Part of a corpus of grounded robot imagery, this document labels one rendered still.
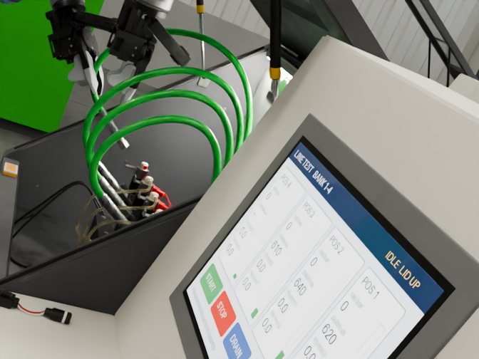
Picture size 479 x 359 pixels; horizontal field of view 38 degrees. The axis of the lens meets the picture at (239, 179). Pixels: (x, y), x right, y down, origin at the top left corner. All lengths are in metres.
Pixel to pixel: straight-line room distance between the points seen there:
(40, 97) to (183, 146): 3.08
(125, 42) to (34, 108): 3.48
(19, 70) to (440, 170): 4.22
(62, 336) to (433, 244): 0.65
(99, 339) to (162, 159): 0.78
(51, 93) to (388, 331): 4.29
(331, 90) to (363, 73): 0.06
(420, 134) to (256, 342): 0.30
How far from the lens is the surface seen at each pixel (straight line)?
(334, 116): 0.95
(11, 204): 1.56
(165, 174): 1.85
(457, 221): 0.68
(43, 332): 1.13
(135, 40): 1.41
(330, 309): 0.74
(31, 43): 4.76
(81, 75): 1.56
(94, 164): 1.22
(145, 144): 1.81
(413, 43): 8.58
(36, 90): 4.83
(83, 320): 1.19
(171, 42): 1.43
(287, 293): 0.81
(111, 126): 1.57
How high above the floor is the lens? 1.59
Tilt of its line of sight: 16 degrees down
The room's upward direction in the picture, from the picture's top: 24 degrees clockwise
